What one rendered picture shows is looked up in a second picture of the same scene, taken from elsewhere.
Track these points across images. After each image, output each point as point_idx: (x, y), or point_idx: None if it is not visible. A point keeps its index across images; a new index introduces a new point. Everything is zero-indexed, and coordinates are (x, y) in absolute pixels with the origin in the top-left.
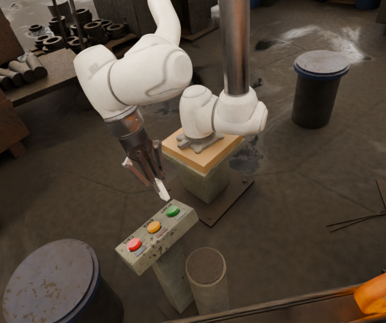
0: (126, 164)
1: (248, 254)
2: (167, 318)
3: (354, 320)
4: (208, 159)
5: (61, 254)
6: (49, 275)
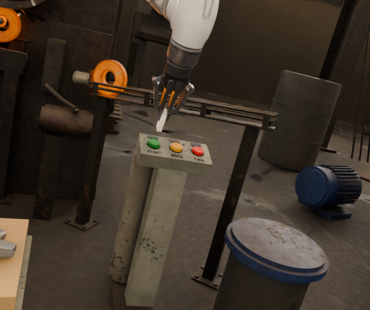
0: (191, 84)
1: (35, 282)
2: (163, 302)
3: (133, 87)
4: (8, 221)
5: (265, 248)
6: (279, 243)
